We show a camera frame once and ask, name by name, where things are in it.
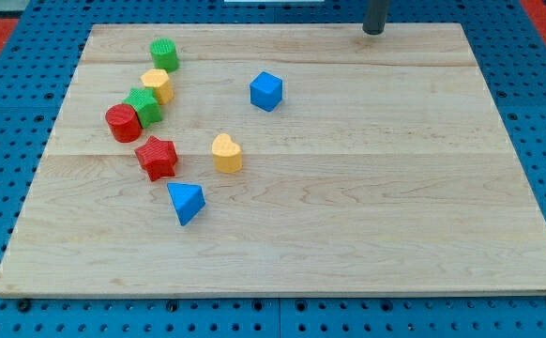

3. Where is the yellow heart block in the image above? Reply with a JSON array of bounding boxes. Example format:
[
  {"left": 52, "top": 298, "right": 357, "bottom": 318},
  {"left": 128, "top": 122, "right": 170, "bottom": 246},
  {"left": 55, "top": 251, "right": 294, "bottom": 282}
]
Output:
[{"left": 211, "top": 133, "right": 243, "bottom": 174}]

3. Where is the blue cube block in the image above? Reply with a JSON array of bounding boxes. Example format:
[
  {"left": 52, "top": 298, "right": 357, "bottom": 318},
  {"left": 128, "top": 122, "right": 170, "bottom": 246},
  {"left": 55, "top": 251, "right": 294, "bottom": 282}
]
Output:
[{"left": 250, "top": 71, "right": 283, "bottom": 112}]

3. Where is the light wooden board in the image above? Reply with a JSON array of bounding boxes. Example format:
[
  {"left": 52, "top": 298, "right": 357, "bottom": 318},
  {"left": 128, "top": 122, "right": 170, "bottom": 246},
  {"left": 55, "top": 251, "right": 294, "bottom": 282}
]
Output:
[{"left": 0, "top": 23, "right": 546, "bottom": 299}]

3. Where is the blue triangle block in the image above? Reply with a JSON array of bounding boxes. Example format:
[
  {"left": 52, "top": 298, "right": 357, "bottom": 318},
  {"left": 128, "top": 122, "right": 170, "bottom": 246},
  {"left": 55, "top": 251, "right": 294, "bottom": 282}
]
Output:
[{"left": 167, "top": 183, "right": 205, "bottom": 226}]

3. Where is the red star block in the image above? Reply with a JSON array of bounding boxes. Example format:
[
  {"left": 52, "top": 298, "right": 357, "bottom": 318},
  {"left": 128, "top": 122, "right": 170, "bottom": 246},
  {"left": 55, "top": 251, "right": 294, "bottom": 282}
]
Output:
[{"left": 134, "top": 136, "right": 178, "bottom": 181}]

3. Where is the green star block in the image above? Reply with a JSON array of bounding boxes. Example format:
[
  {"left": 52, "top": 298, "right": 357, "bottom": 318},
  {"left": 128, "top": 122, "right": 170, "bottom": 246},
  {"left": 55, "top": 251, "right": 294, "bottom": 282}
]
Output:
[{"left": 123, "top": 88, "right": 162, "bottom": 129}]

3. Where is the yellow hexagon block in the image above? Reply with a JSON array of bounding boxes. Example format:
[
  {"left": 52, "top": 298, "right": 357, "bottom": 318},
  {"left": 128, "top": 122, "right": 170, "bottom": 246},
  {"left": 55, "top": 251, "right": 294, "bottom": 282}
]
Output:
[{"left": 140, "top": 69, "right": 174, "bottom": 105}]

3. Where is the red cylinder block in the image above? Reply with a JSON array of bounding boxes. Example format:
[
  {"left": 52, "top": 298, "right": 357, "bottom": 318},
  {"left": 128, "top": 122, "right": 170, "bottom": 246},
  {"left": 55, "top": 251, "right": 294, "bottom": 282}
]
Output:
[{"left": 105, "top": 103, "right": 142, "bottom": 143}]

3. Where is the green cylinder block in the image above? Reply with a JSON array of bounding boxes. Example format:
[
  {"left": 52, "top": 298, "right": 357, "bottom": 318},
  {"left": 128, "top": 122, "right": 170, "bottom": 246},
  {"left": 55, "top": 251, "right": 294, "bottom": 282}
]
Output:
[{"left": 150, "top": 38, "right": 179, "bottom": 72}]

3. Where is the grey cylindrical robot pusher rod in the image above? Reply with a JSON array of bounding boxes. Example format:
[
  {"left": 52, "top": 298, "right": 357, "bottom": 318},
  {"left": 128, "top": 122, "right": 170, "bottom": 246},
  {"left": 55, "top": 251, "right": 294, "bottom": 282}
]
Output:
[{"left": 362, "top": 0, "right": 390, "bottom": 35}]

